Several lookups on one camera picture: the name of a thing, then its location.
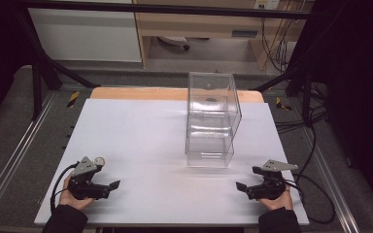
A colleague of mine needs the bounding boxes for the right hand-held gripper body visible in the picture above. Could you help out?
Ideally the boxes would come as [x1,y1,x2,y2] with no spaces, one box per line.
[244,159,299,201]

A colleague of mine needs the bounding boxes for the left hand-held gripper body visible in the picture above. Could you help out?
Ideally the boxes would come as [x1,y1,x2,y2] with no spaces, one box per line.
[67,156,111,201]

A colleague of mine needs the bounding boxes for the person's right hand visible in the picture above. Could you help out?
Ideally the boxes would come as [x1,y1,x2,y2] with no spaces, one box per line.
[257,188,294,212]

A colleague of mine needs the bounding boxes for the person's left hand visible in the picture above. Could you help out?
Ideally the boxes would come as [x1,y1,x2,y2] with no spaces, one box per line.
[58,174,95,212]

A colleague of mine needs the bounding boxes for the clear acrylic drawer box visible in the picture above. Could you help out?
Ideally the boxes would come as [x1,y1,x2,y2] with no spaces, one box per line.
[185,71,243,169]

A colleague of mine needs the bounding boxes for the yellow black tape marker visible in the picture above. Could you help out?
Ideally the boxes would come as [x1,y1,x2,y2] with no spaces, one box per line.
[275,96,293,112]
[66,90,81,109]

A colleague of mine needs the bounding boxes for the white cabinet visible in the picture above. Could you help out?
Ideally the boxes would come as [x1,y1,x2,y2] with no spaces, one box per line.
[27,7,143,63]

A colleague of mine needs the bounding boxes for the office chair base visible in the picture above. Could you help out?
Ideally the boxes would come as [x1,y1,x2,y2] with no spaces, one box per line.
[156,35,191,51]

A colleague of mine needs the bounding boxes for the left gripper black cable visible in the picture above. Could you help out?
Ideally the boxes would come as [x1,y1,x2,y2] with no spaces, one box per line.
[50,162,80,216]

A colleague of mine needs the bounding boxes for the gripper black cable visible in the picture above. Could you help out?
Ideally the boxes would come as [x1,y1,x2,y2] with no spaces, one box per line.
[284,124,337,225]
[50,162,80,216]

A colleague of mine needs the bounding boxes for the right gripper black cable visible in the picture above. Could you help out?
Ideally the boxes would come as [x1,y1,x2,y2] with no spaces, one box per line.
[284,124,337,225]

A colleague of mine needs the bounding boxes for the aluminium rail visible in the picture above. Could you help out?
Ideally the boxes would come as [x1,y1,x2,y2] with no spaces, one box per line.
[0,91,59,221]
[299,127,361,233]

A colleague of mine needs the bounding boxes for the black metal frame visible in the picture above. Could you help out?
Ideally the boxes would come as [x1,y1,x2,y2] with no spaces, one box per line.
[13,0,324,121]

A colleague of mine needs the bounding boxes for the hanging black cables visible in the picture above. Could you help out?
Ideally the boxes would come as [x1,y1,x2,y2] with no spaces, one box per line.
[259,14,290,75]

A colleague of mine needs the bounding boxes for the wall socket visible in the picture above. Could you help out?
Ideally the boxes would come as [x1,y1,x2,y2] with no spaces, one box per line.
[253,0,280,11]

